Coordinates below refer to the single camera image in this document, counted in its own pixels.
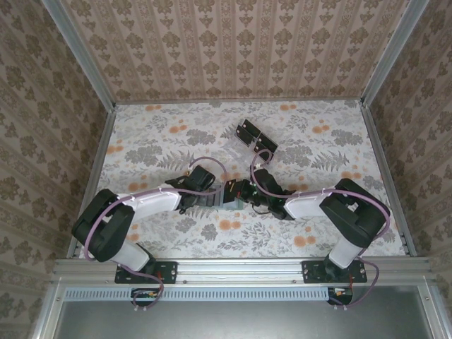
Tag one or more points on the green card holder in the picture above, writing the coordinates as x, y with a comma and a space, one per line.
231, 206

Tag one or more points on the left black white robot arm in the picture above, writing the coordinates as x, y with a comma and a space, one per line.
155, 202

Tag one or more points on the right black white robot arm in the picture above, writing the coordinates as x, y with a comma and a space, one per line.
307, 206

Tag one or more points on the floral patterned table cover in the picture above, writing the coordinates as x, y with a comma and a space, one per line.
247, 240

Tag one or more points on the grey metal sheet panel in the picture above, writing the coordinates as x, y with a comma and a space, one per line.
240, 321

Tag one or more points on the aluminium mounting rail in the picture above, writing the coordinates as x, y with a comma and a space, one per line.
240, 270

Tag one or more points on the thin aluminium rail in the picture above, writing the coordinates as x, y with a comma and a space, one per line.
240, 101

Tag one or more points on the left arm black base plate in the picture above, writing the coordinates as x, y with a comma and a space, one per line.
169, 272

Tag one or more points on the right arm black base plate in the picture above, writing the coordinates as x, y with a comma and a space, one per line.
310, 273

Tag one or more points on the aluminium side rail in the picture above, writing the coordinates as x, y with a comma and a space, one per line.
377, 141
99, 159

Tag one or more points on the aluminium frame post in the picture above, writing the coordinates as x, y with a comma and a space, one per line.
392, 53
80, 53

